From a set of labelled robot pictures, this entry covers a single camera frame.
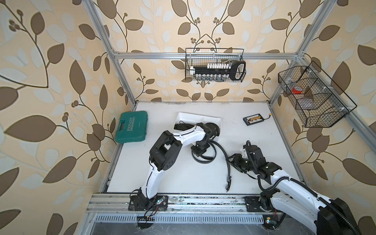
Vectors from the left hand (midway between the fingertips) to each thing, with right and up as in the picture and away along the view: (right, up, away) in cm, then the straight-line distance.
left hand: (203, 152), depth 91 cm
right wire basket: (+58, +30, -18) cm, 67 cm away
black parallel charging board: (+40, +21, +17) cm, 48 cm away
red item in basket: (+52, +37, -9) cm, 64 cm away
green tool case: (-48, +15, +8) cm, 51 cm away
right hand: (+14, -3, -7) cm, 16 cm away
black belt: (+14, -12, -10) cm, 21 cm away
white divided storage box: (-6, +20, +14) cm, 26 cm away
